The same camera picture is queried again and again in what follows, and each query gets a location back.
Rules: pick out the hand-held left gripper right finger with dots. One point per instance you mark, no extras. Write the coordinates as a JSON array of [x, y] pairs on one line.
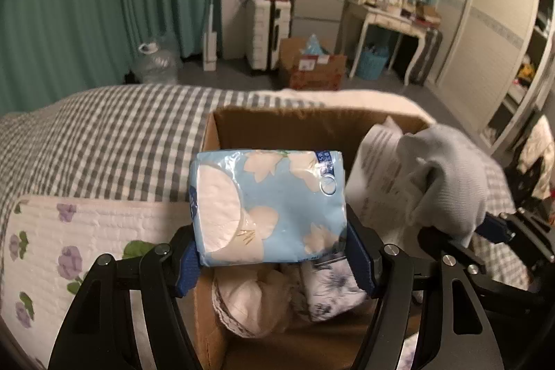
[[357, 261]]

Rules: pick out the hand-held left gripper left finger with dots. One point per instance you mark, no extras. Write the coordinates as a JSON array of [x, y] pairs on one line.
[[188, 266]]

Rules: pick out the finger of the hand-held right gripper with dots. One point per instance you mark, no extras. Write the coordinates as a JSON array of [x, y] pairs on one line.
[[494, 228], [451, 246]]

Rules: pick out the white soft wipes pack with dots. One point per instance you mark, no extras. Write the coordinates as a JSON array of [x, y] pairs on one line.
[[329, 296]]

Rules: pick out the light grey knitted cloth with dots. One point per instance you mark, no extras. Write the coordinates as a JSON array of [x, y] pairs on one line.
[[451, 179]]

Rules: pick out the cream lace cloth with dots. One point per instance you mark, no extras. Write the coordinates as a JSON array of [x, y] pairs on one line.
[[251, 296]]

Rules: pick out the white plastic printed package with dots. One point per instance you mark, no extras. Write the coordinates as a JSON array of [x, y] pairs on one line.
[[377, 170]]

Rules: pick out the light blue tissue pack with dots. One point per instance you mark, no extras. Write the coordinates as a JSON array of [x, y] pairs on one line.
[[277, 214]]

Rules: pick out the cream floral cloth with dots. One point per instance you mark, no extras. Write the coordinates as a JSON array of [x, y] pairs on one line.
[[540, 157]]

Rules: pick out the white floral quilt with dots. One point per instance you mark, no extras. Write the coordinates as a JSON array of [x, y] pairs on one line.
[[86, 231]]

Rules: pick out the grey striped suitcase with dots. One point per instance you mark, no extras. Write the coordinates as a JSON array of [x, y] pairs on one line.
[[425, 58]]

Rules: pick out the blue plastic basket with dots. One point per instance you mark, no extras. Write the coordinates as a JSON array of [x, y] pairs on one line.
[[371, 64]]

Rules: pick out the white sliding wardrobe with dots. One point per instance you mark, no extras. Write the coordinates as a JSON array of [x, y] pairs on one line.
[[485, 27]]

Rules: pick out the clear water jug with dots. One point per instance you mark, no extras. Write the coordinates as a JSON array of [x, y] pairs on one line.
[[156, 62]]

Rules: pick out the brown cardboard box with label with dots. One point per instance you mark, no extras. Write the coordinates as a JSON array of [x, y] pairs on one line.
[[290, 58]]

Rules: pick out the blue plastic bag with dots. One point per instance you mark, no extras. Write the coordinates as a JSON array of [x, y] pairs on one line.
[[313, 45]]

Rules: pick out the white stick mop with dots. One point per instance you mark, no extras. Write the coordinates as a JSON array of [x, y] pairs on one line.
[[210, 45]]

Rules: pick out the brown boxes on dressing table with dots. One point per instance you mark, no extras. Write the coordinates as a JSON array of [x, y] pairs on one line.
[[427, 12]]

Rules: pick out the white dressing table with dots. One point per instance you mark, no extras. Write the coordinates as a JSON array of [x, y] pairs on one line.
[[386, 19]]

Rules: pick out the white hard suitcase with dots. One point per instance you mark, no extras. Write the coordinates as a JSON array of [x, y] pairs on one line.
[[262, 36]]

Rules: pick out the grey mini fridge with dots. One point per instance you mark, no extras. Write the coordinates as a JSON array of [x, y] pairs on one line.
[[316, 10]]

